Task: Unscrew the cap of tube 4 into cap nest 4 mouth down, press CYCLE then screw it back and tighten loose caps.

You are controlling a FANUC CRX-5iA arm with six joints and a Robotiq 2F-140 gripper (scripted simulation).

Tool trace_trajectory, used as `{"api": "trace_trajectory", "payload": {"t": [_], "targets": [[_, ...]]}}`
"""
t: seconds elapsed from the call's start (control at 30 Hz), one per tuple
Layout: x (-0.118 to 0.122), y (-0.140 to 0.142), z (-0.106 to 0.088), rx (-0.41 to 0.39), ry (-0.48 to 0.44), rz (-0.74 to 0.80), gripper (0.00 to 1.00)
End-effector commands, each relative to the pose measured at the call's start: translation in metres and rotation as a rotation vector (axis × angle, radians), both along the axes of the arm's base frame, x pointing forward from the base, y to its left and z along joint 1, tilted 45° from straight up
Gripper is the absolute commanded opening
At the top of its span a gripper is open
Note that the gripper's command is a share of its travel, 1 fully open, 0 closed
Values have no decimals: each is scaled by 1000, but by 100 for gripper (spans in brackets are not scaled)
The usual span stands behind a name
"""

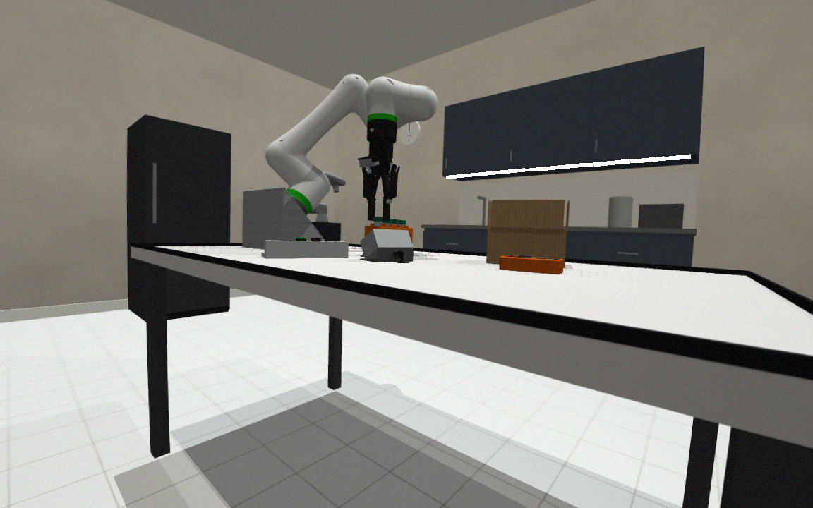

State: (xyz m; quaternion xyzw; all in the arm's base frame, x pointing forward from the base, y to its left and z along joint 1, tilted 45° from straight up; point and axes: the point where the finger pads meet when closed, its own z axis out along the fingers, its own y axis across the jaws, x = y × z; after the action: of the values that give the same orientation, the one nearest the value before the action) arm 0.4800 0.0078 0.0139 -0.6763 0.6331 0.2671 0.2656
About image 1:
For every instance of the orange digital multimeter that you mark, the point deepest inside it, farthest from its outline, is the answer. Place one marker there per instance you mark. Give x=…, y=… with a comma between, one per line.
x=526, y=263

